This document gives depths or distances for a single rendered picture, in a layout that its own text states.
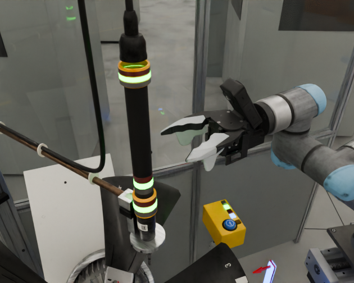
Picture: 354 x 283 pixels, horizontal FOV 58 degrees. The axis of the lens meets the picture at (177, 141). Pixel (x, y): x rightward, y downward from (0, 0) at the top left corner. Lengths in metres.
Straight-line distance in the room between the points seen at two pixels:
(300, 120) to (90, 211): 0.67
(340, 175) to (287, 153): 0.12
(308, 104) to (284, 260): 1.91
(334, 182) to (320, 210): 2.26
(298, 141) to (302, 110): 0.08
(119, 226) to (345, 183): 0.53
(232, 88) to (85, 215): 0.66
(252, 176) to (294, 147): 1.10
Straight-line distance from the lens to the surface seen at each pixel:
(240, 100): 0.57
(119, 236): 0.85
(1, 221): 1.37
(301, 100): 0.70
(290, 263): 2.52
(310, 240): 2.70
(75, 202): 1.04
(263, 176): 1.88
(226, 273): 0.94
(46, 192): 1.05
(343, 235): 1.35
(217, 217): 1.22
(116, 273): 0.86
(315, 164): 0.71
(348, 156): 0.72
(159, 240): 0.65
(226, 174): 1.71
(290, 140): 0.74
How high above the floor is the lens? 1.98
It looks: 35 degrees down
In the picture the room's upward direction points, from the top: straight up
